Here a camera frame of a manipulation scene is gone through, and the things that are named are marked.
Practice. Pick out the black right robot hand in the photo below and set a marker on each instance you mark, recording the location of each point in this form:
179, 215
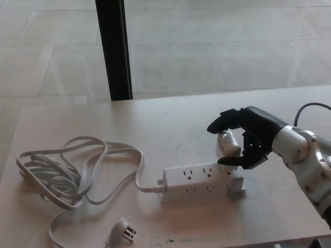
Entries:
258, 121

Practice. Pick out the white square charger plug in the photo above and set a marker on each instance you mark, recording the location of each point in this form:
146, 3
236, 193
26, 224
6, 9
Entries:
228, 144

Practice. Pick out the white six-outlet power strip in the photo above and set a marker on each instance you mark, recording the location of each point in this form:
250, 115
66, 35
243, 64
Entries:
192, 180

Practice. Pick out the black vertical frame post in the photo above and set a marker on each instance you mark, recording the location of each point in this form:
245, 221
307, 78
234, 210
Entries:
113, 51

